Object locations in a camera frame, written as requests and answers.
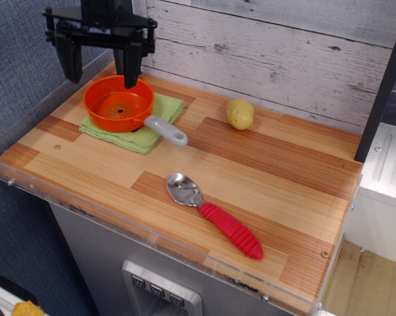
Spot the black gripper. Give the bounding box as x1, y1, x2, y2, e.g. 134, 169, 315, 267
42, 1, 157, 89

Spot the orange pan with grey handle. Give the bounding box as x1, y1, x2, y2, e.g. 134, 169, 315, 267
83, 75, 188, 147

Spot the green folded cloth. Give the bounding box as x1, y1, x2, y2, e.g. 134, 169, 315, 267
79, 93, 184, 155

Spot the yellow toy potato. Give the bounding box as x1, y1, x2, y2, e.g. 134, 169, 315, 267
225, 98, 254, 130

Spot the grey cabinet under table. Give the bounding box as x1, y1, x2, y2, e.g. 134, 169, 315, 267
51, 204, 287, 315

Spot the clear acrylic table guard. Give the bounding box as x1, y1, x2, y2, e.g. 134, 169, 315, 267
0, 39, 366, 315

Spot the silver dispenser button panel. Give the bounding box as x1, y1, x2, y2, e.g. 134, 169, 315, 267
122, 260, 204, 315

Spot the black and yellow object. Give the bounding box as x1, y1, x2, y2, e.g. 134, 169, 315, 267
0, 276, 47, 316

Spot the white side unit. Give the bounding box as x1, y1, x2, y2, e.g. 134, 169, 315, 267
344, 123, 396, 262

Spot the dark left upright post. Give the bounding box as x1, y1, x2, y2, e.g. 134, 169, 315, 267
131, 0, 142, 80

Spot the dark upright post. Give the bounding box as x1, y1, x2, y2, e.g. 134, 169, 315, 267
131, 0, 142, 80
354, 40, 396, 163

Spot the spoon with red handle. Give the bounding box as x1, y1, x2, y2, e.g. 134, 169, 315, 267
167, 173, 264, 260

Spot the dark right upright post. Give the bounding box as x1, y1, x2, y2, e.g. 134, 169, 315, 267
354, 40, 396, 163

